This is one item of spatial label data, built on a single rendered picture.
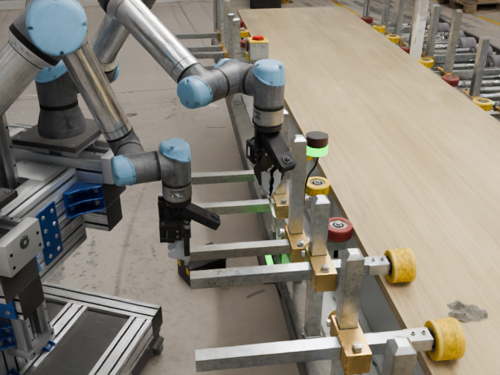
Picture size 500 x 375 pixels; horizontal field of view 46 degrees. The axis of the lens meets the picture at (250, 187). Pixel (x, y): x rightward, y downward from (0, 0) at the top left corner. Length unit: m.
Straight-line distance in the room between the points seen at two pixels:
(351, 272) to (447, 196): 0.80
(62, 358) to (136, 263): 0.91
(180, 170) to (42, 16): 0.47
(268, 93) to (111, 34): 0.58
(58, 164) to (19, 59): 0.70
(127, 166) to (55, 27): 0.37
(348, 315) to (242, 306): 1.60
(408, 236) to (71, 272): 1.91
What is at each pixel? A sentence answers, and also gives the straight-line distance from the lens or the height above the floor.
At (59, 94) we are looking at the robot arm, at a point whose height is 1.17.
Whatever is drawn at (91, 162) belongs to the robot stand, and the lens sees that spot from 1.86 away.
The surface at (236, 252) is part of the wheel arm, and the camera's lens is 1.60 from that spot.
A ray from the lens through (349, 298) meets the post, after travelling 1.15.
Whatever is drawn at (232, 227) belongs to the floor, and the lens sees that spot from 3.29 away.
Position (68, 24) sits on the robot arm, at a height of 1.50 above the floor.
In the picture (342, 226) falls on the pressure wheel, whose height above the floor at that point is 0.90.
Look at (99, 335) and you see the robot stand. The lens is 2.36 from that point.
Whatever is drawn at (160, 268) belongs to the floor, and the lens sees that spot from 3.00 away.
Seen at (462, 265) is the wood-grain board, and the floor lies 0.90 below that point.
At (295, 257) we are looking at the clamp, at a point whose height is 0.84.
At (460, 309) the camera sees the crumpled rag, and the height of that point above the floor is 0.91.
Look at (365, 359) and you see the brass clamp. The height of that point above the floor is 0.96.
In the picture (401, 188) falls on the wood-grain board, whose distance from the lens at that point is 1.86.
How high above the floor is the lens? 1.76
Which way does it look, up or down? 28 degrees down
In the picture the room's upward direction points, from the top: straight up
